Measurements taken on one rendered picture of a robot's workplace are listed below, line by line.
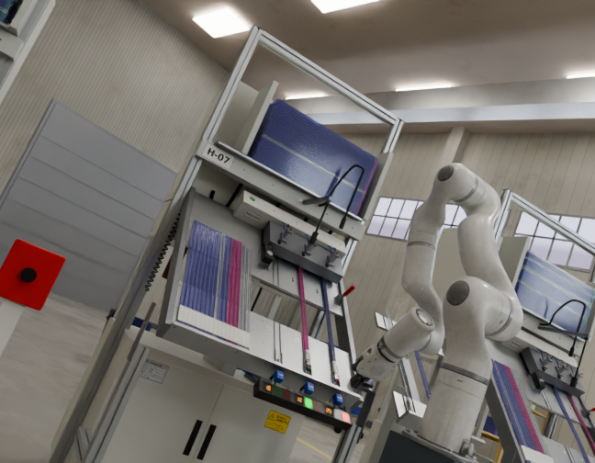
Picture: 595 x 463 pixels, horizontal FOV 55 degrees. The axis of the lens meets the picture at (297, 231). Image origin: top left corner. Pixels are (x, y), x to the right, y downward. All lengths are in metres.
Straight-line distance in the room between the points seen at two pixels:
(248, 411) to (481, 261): 1.00
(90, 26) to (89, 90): 1.26
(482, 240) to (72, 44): 11.45
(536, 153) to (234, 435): 10.03
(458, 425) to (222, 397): 0.90
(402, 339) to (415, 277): 0.18
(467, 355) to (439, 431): 0.19
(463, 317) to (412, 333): 0.23
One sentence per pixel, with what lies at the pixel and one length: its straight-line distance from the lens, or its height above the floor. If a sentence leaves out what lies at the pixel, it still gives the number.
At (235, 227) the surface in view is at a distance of 2.15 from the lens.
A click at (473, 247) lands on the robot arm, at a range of 1.58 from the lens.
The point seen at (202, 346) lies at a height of 0.70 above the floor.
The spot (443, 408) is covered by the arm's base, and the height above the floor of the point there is 0.80.
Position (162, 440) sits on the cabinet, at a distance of 2.04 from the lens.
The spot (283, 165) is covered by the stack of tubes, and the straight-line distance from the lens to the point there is 2.24.
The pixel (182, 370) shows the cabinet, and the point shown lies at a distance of 2.00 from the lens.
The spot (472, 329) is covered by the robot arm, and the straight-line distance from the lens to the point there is 1.44.
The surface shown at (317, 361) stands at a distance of 1.90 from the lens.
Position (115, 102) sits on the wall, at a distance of 12.77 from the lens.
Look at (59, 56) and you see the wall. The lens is 12.43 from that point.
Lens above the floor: 0.79
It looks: 11 degrees up
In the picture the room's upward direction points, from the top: 23 degrees clockwise
